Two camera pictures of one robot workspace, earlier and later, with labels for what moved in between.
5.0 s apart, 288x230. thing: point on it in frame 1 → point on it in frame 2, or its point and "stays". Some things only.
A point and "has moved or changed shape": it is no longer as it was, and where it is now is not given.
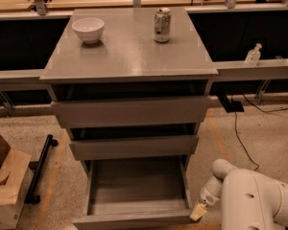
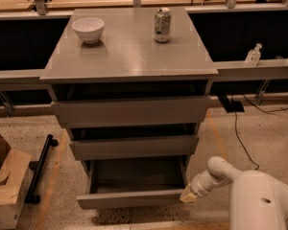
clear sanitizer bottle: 252,56 stays
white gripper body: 206,196 → 198,186
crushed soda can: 162,25 stays
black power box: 230,105 stays
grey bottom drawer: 135,195 has moved or changed shape
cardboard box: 11,177 stays
